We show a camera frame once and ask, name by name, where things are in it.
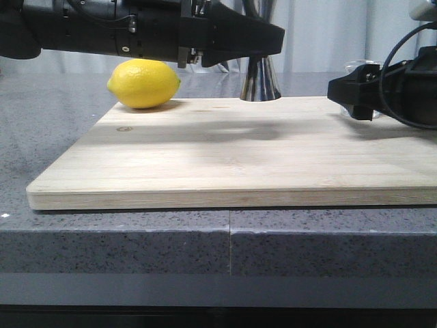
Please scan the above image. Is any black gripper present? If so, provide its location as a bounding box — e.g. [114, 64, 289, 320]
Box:
[327, 46, 436, 126]
[112, 1, 285, 68]

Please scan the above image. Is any wooden cutting board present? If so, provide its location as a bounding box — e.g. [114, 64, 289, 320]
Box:
[27, 96, 436, 210]

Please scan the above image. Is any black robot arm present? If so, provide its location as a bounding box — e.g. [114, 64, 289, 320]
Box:
[1, 1, 285, 68]

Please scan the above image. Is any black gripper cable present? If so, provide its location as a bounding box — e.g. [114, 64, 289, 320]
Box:
[380, 22, 437, 130]

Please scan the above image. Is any steel jigger shaker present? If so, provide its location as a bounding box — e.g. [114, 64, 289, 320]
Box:
[240, 57, 281, 102]

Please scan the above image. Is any grey curtain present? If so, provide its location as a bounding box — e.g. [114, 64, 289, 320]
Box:
[1, 0, 420, 75]

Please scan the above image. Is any yellow lemon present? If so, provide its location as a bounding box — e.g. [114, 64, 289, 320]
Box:
[107, 59, 180, 109]

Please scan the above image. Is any glass measuring beaker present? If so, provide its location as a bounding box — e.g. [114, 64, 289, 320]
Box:
[340, 59, 383, 118]

